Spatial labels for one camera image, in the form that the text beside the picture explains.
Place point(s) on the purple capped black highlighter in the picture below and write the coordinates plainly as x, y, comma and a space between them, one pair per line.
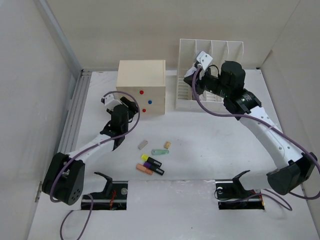
154, 168

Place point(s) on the green transparent highlighter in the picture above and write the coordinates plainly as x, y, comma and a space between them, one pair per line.
158, 152

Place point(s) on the white plastic file organizer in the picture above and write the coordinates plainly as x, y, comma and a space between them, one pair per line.
212, 52

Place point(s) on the cream wooden drawer cabinet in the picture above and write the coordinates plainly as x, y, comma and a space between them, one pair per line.
145, 80

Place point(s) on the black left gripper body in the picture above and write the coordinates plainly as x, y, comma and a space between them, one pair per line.
125, 129

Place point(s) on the small grey metal block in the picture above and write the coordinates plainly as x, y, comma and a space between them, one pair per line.
142, 144

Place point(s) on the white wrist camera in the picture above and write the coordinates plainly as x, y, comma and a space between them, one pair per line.
204, 59
109, 101

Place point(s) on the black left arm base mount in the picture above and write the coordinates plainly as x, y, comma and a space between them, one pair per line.
104, 193

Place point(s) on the small tan eraser block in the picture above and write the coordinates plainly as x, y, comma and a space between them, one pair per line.
167, 144

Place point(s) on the aluminium frame rail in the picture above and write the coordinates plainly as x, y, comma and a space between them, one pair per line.
73, 107

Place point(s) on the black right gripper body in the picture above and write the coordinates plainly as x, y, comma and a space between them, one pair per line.
213, 84

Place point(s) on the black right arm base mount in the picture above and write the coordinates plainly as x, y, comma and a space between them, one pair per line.
231, 195

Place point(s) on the yellow capped black highlighter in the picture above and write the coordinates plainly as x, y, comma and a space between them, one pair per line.
151, 160

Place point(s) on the grey setup guide booklet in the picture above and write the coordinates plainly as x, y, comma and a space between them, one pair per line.
192, 70

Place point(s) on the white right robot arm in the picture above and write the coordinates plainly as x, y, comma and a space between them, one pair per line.
293, 163

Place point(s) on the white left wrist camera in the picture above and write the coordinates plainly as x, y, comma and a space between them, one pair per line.
109, 101

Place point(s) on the orange highlighter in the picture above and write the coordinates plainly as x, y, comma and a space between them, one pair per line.
144, 169

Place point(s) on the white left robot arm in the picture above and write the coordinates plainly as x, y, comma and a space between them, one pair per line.
65, 177

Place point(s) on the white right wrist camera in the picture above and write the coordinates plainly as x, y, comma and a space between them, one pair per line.
204, 59

